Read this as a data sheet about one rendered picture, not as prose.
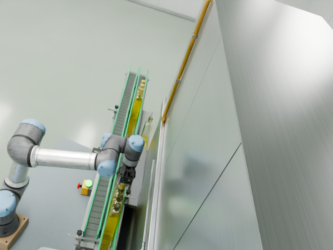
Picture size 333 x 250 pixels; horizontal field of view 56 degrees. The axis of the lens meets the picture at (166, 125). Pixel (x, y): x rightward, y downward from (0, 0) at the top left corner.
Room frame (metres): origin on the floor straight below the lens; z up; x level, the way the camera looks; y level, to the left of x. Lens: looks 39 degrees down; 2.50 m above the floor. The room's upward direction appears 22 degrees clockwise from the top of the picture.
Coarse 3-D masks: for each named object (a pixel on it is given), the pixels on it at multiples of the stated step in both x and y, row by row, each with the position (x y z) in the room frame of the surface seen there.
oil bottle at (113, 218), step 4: (112, 208) 0.94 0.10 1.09; (112, 212) 0.92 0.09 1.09; (116, 212) 0.92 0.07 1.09; (120, 212) 0.94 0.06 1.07; (108, 216) 0.94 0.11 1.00; (112, 216) 0.91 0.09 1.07; (116, 216) 0.91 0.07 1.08; (108, 220) 0.90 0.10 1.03; (112, 220) 0.91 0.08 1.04; (116, 220) 0.91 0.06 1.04; (108, 224) 0.90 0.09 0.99; (112, 224) 0.91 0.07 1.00; (116, 224) 0.91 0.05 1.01; (108, 228) 0.90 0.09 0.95; (112, 228) 0.91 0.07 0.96; (104, 232) 0.90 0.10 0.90; (108, 232) 0.91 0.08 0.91; (112, 232) 0.91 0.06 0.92
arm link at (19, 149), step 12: (12, 144) 0.82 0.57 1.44; (24, 144) 0.83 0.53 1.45; (12, 156) 0.78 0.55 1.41; (24, 156) 0.79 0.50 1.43; (36, 156) 0.80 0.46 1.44; (48, 156) 0.82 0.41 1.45; (60, 156) 0.83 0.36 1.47; (72, 156) 0.84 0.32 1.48; (84, 156) 0.86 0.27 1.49; (96, 156) 0.87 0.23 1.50; (108, 156) 0.88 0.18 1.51; (72, 168) 0.82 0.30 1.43; (84, 168) 0.83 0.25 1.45; (96, 168) 0.84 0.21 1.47; (108, 168) 0.83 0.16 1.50
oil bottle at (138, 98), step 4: (140, 88) 1.95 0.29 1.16; (140, 92) 1.93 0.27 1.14; (136, 96) 1.94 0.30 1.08; (140, 96) 1.94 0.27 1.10; (136, 100) 1.92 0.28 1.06; (140, 100) 1.93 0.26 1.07; (136, 104) 1.92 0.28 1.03; (140, 104) 1.93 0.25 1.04; (132, 108) 1.96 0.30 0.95; (136, 108) 1.92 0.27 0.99; (132, 112) 1.92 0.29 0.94; (136, 112) 1.92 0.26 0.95; (132, 116) 1.92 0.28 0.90; (136, 116) 1.93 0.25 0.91
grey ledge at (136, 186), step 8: (144, 112) 2.05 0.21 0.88; (152, 112) 2.08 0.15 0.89; (144, 120) 1.95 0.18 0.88; (144, 152) 1.61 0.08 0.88; (144, 160) 1.54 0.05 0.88; (136, 168) 1.44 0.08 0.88; (144, 168) 1.47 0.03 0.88; (136, 176) 1.37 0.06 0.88; (136, 184) 1.31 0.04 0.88; (136, 192) 1.25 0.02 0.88; (128, 200) 1.17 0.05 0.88; (136, 200) 1.19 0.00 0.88
